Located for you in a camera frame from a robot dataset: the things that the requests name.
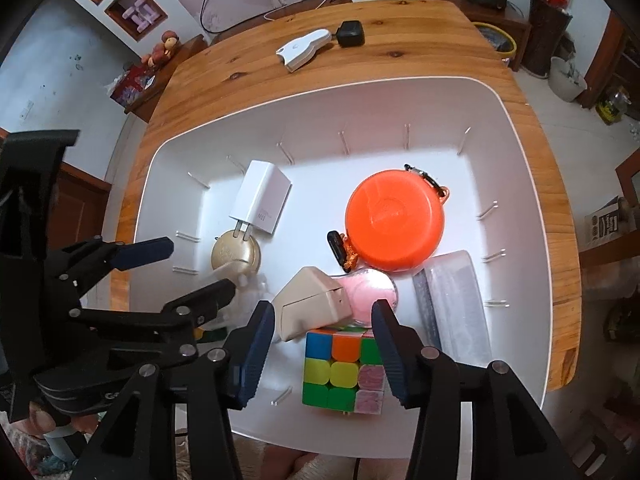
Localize black charger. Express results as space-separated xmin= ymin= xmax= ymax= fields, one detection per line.
xmin=336 ymin=20 xmax=366 ymax=48

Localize dark wooden side cabinet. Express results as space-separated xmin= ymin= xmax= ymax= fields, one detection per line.
xmin=122 ymin=35 xmax=208 ymax=123

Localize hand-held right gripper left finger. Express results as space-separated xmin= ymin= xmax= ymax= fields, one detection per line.
xmin=67 ymin=300 xmax=277 ymax=480

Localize glass bottle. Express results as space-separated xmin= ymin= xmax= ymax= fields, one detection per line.
xmin=597 ymin=87 xmax=631 ymax=126

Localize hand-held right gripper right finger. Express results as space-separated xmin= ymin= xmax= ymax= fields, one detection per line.
xmin=371 ymin=299 xmax=588 ymax=480

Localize orange round case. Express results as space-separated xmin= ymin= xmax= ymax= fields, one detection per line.
xmin=345 ymin=169 xmax=450 ymax=272

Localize white wall charger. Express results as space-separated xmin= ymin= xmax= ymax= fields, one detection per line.
xmin=229 ymin=160 xmax=293 ymax=238

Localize multicoloured puzzle cube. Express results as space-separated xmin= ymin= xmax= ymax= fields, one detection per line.
xmin=301 ymin=327 xmax=386 ymax=416

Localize wooden chair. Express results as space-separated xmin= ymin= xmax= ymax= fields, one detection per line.
xmin=615 ymin=147 xmax=640 ymax=207

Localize pink bottles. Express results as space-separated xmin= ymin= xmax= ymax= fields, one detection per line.
xmin=122 ymin=2 xmax=156 ymax=29

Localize dark wicker basket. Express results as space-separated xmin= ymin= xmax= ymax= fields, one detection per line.
xmin=522 ymin=0 xmax=573 ymax=78

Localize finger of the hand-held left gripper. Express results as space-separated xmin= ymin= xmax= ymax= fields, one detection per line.
xmin=70 ymin=279 xmax=237 ymax=361
xmin=45 ymin=236 xmax=175 ymax=311

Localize black and silver carabiner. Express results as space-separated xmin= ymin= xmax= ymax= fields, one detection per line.
xmin=404 ymin=163 xmax=443 ymax=196

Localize green perfume bottle gold cap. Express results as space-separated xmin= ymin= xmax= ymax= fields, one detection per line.
xmin=194 ymin=325 xmax=228 ymax=345

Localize gold round compact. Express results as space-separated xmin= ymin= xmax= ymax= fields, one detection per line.
xmin=210 ymin=227 xmax=262 ymax=278

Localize beige box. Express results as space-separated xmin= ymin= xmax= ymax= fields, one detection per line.
xmin=271 ymin=266 xmax=355 ymax=343

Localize yellow rimmed basin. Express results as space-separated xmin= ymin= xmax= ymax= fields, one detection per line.
xmin=472 ymin=21 xmax=517 ymax=59

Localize cardboard box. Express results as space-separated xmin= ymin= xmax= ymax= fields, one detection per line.
xmin=584 ymin=195 xmax=633 ymax=249

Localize pink oval puff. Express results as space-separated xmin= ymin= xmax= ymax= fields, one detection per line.
xmin=340 ymin=267 xmax=400 ymax=331

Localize white bucket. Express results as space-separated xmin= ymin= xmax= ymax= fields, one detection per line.
xmin=549 ymin=56 xmax=588 ymax=103

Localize white plastic device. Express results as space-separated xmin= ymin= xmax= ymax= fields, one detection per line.
xmin=276 ymin=30 xmax=332 ymax=72

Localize red printed box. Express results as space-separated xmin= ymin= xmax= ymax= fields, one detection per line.
xmin=110 ymin=64 xmax=158 ymax=106

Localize clear plastic box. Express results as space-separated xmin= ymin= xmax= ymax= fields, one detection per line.
xmin=412 ymin=250 xmax=493 ymax=361

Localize black fob with orange lanyard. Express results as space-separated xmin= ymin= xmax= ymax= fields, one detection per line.
xmin=326 ymin=230 xmax=361 ymax=270

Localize white plastic bin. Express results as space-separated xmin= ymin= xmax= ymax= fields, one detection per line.
xmin=115 ymin=76 xmax=561 ymax=461

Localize plush doll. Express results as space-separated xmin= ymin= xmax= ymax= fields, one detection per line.
xmin=142 ymin=30 xmax=181 ymax=67

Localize person's left hand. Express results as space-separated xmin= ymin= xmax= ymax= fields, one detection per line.
xmin=27 ymin=402 xmax=58 ymax=436

